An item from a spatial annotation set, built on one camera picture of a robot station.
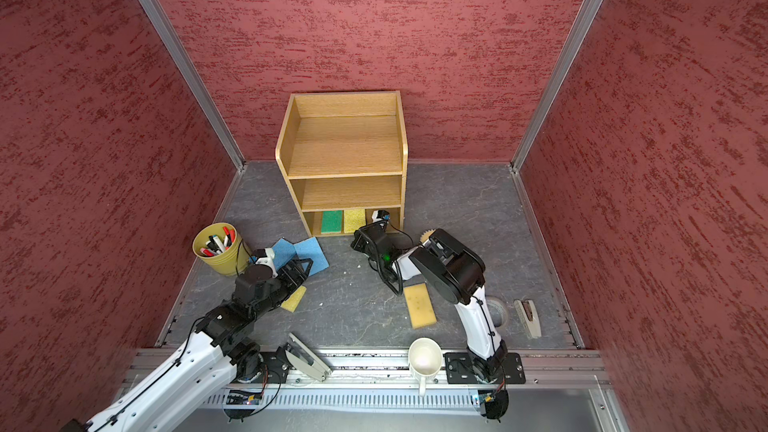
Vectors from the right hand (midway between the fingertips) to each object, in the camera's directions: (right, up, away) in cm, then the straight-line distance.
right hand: (352, 237), depth 97 cm
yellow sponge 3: (+22, -17, -14) cm, 31 cm away
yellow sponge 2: (0, +6, +3) cm, 6 cm away
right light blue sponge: (-13, -4, -2) cm, 13 cm away
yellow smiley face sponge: (+25, +1, 0) cm, 25 cm away
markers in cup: (-40, -1, -11) cm, 41 cm away
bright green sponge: (-8, +5, +3) cm, 10 cm away
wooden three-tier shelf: (+1, +27, -16) cm, 31 cm away
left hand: (-10, -8, -15) cm, 20 cm away
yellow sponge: (-15, -16, -14) cm, 26 cm away
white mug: (+22, -28, -22) cm, 42 cm away
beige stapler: (+52, -20, -16) cm, 58 cm away
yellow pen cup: (-31, -4, -16) cm, 35 cm away
